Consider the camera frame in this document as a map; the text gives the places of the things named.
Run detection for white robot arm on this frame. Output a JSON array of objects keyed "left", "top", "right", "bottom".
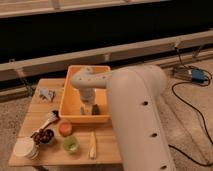
[{"left": 71, "top": 65, "right": 176, "bottom": 171}]

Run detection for green cup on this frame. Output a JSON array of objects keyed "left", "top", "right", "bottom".
[{"left": 63, "top": 135, "right": 79, "bottom": 154}]

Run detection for orange plastic tray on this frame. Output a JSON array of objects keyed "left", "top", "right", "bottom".
[{"left": 59, "top": 65, "right": 110, "bottom": 124}]

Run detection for wooden table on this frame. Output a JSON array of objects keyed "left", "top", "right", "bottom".
[{"left": 9, "top": 78, "right": 121, "bottom": 166}]

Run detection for blue power box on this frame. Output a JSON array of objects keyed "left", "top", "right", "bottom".
[{"left": 173, "top": 67, "right": 206, "bottom": 83}]

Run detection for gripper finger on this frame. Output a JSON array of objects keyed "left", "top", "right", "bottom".
[{"left": 80, "top": 105, "right": 92, "bottom": 115}]

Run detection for black white brush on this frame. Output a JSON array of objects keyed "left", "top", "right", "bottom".
[{"left": 31, "top": 110, "right": 59, "bottom": 137}]

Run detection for bowl of brown food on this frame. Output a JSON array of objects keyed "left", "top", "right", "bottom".
[{"left": 33, "top": 129, "right": 54, "bottom": 145}]

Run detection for white window rail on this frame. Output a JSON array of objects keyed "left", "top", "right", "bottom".
[{"left": 0, "top": 30, "right": 213, "bottom": 81}]

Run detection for yellow banana peel toy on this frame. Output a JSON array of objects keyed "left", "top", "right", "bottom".
[{"left": 88, "top": 132, "right": 97, "bottom": 160}]

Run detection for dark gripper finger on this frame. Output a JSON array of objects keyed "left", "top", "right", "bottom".
[{"left": 92, "top": 104, "right": 100, "bottom": 115}]

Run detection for black cable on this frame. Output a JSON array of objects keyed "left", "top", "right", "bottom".
[{"left": 168, "top": 46, "right": 213, "bottom": 167}]

